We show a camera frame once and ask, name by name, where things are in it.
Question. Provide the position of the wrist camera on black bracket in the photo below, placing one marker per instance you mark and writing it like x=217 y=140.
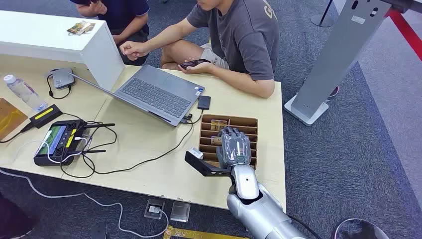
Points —
x=201 y=167

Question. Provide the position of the person's left forearm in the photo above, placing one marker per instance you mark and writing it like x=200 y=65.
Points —
x=133 y=26
x=244 y=82

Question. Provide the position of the small black flat drive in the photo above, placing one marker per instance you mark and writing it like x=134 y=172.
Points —
x=204 y=102

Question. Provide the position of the black charger with yellow stripe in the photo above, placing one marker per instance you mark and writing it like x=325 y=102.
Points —
x=45 y=115

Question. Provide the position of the amber brown board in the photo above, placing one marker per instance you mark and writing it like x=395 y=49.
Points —
x=10 y=118

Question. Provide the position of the yellow floor tape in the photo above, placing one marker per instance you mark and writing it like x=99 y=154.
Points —
x=197 y=235

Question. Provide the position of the white counter block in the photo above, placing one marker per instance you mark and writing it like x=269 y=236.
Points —
x=43 y=36

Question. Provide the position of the closed floor socket cover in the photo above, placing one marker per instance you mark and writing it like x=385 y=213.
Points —
x=180 y=211

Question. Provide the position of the black smartphone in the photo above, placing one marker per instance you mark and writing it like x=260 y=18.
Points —
x=194 y=62

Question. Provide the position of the stanchion post with round base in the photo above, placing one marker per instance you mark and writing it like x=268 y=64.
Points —
x=321 y=20

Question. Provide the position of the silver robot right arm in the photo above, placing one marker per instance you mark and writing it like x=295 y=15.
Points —
x=260 y=214

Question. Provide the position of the person's right hand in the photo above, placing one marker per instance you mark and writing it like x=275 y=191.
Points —
x=135 y=50
x=98 y=8

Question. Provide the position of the clear plastic water bottle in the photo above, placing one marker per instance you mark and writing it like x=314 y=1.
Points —
x=24 y=93

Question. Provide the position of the light wooden desk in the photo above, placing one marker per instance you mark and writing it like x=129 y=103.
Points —
x=148 y=142

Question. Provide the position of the dark bulky object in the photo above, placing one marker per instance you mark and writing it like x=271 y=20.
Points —
x=13 y=217

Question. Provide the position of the person in grey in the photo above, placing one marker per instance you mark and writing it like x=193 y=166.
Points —
x=244 y=39

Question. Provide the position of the grey metal kiosk stand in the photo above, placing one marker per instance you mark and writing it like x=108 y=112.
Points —
x=336 y=49

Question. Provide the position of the stack of printed cards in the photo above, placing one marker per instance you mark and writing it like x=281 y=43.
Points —
x=79 y=28

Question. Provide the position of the shoe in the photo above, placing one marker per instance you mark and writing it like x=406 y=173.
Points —
x=334 y=91

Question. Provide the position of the person's right forearm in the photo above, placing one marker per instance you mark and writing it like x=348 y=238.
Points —
x=84 y=10
x=165 y=38

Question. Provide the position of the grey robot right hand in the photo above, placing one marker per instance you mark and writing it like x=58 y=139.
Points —
x=234 y=148

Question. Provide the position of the brown cardboard card organizer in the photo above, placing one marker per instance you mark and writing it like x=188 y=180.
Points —
x=244 y=122

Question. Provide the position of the person's left hand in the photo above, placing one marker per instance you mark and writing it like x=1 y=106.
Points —
x=118 y=39
x=202 y=69

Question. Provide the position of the floor socket with plug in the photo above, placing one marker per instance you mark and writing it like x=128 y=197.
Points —
x=154 y=208

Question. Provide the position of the person in dark blue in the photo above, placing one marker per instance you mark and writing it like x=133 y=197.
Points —
x=125 y=13

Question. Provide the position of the black remote controller with screen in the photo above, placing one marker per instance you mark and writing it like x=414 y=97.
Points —
x=52 y=143

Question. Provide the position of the grey laptop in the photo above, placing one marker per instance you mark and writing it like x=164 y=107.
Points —
x=158 y=95

